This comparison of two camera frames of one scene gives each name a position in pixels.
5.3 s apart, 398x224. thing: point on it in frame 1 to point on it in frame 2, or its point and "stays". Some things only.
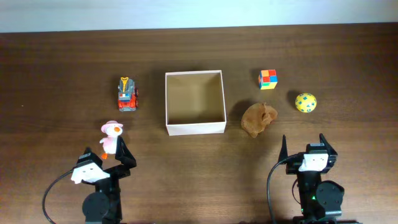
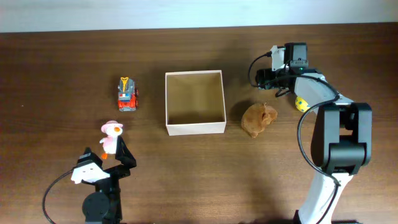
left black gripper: x=127 y=158 stays
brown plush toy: x=256 y=117 stays
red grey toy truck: x=128 y=98 stays
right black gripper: x=333 y=157 to x=263 y=76
